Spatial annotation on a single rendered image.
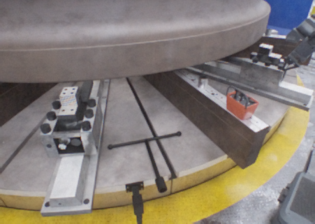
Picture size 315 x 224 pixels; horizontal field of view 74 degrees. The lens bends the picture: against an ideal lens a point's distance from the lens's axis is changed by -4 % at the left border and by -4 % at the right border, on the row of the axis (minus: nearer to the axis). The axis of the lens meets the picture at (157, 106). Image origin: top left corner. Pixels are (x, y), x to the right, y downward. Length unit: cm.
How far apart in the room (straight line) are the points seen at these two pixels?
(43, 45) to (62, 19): 23
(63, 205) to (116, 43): 112
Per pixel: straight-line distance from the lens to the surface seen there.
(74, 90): 167
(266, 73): 262
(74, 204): 154
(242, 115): 159
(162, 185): 156
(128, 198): 183
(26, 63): 181
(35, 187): 181
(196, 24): 195
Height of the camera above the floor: 163
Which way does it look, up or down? 35 degrees down
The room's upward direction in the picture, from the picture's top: straight up
